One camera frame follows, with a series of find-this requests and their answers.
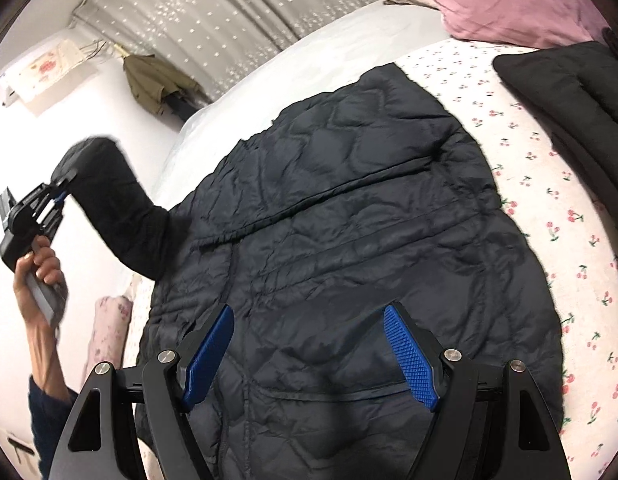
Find black quilted cloth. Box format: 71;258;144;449
493;27;618;226

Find person's left forearm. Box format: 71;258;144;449
14;305;80;480

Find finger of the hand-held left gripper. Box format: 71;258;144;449
48;170;80;211

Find cherry print bed sheet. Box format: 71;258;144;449
121;40;618;478

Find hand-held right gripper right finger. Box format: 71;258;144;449
383;302;572;480

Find air conditioner with floral cover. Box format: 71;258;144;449
0;37;102;116

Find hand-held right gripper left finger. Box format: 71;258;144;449
48;304;236;480

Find pink velvet pillow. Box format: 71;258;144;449
406;0;614;48

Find pink floral pillow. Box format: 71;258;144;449
84;295;134;386

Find grey star print curtain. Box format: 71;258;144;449
71;0;390;106

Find person's left hand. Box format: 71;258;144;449
14;236;67;311

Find olive hanging jacket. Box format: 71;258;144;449
121;52;210;121

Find pale grey blanket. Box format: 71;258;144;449
159;7;450;211

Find black quilted jacket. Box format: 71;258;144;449
54;62;564;480

